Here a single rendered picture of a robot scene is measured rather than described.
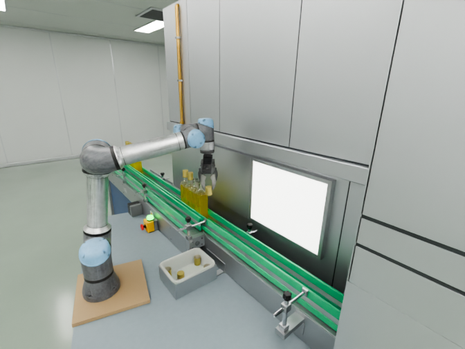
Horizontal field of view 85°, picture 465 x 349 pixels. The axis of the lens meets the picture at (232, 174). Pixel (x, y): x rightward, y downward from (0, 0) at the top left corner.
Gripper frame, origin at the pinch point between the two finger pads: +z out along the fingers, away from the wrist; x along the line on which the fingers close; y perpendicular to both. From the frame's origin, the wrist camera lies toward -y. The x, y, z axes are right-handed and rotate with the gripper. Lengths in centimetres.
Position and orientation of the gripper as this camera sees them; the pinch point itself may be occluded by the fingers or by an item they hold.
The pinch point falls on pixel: (208, 188)
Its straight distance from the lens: 132.1
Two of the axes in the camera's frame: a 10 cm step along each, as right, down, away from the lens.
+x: -10.0, 0.3, -0.5
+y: -0.5, -3.2, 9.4
